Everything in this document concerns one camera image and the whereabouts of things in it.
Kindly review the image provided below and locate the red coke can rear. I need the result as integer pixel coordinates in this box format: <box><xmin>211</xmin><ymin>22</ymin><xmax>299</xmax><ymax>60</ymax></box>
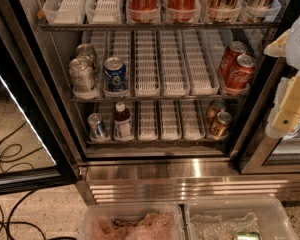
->
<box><xmin>219</xmin><ymin>41</ymin><xmax>247</xmax><ymax>79</ymax></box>

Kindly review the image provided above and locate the clear plastic bin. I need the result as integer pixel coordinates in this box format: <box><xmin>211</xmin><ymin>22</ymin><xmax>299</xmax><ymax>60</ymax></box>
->
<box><xmin>78</xmin><ymin>202</ymin><xmax>185</xmax><ymax>240</ymax></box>
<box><xmin>184</xmin><ymin>196</ymin><xmax>298</xmax><ymax>240</ymax></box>

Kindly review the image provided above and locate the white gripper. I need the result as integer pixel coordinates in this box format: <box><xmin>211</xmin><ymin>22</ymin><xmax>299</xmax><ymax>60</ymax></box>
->
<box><xmin>264</xmin><ymin>16</ymin><xmax>300</xmax><ymax>133</ymax></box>

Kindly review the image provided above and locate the stainless fridge base grille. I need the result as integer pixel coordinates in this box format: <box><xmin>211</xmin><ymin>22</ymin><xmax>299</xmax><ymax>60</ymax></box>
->
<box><xmin>76</xmin><ymin>159</ymin><xmax>300</xmax><ymax>205</ymax></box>

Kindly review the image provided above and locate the silver can rear left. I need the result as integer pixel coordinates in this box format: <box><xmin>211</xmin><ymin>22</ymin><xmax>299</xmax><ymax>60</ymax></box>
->
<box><xmin>76</xmin><ymin>43</ymin><xmax>97</xmax><ymax>67</ymax></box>

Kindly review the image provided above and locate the black floor cable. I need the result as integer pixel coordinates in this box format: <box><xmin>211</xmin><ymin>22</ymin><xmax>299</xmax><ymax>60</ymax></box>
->
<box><xmin>0</xmin><ymin>100</ymin><xmax>78</xmax><ymax>240</ymax></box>

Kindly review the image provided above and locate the brown bottle white cap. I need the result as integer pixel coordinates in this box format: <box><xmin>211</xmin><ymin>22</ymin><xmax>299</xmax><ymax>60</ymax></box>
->
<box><xmin>113</xmin><ymin>102</ymin><xmax>132</xmax><ymax>139</ymax></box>

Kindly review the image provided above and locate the blue pepsi can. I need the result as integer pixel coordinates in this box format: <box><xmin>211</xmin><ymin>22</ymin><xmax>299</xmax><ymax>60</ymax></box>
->
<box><xmin>103</xmin><ymin>56</ymin><xmax>128</xmax><ymax>92</ymax></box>

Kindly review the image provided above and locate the left clear plastic bin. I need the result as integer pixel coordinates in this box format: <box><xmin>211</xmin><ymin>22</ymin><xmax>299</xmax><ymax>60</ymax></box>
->
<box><xmin>78</xmin><ymin>202</ymin><xmax>185</xmax><ymax>240</ymax></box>

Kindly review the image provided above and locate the silver can front left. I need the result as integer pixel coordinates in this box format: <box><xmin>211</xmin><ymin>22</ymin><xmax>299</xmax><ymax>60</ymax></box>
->
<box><xmin>69</xmin><ymin>58</ymin><xmax>96</xmax><ymax>93</ymax></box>

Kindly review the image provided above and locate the small redbull can bottom shelf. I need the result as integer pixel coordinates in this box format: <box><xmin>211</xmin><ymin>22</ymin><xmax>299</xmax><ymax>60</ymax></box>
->
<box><xmin>87</xmin><ymin>113</ymin><xmax>108</xmax><ymax>142</ymax></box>

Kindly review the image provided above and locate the red coke can front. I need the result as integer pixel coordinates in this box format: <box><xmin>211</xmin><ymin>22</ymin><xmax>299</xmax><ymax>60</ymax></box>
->
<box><xmin>225</xmin><ymin>54</ymin><xmax>255</xmax><ymax>89</ymax></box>

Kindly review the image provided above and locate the gold can front bottom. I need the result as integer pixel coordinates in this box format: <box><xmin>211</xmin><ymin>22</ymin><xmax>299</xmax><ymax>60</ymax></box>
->
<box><xmin>209</xmin><ymin>111</ymin><xmax>232</xmax><ymax>137</ymax></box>

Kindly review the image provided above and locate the gold can rear bottom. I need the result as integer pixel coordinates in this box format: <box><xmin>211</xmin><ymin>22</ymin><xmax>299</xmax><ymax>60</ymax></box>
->
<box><xmin>206</xmin><ymin>99</ymin><xmax>226</xmax><ymax>123</ymax></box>

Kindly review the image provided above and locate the green can in bin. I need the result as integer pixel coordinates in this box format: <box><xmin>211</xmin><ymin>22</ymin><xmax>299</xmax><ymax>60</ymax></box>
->
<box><xmin>235</xmin><ymin>232</ymin><xmax>261</xmax><ymax>240</ymax></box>

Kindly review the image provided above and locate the open glass fridge door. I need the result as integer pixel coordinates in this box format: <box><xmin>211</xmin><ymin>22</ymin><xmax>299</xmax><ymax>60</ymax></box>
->
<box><xmin>0</xmin><ymin>0</ymin><xmax>77</xmax><ymax>195</ymax></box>

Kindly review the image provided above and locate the right clear plastic bin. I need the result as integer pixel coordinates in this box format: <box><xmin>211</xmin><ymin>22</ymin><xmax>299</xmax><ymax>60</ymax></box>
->
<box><xmin>184</xmin><ymin>196</ymin><xmax>298</xmax><ymax>240</ymax></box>

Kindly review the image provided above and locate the red coke can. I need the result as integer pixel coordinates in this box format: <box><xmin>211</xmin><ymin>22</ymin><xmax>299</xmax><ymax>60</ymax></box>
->
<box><xmin>219</xmin><ymin>41</ymin><xmax>247</xmax><ymax>79</ymax></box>
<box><xmin>225</xmin><ymin>54</ymin><xmax>255</xmax><ymax>89</ymax></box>

